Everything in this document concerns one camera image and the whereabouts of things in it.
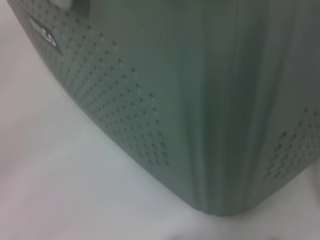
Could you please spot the grey-green perforated storage bin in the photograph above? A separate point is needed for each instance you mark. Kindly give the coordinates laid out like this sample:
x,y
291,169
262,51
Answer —
x,y
200,100

